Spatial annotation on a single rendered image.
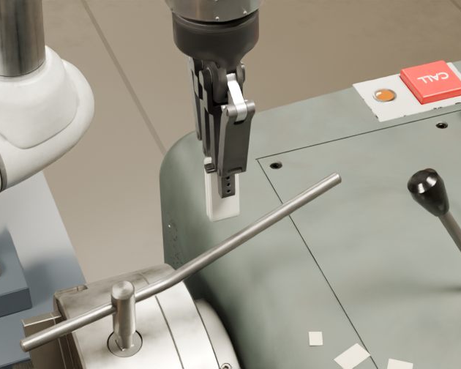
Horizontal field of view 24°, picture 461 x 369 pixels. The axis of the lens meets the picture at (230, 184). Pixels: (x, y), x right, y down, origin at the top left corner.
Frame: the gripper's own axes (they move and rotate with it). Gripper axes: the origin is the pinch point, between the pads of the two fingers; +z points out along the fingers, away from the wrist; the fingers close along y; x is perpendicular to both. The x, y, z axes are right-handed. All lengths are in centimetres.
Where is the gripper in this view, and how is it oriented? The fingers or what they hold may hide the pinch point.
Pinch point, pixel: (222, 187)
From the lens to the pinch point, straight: 103.7
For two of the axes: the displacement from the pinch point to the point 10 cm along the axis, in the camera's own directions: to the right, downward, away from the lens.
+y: 3.4, 5.8, -7.4
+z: 0.3, 7.8, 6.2
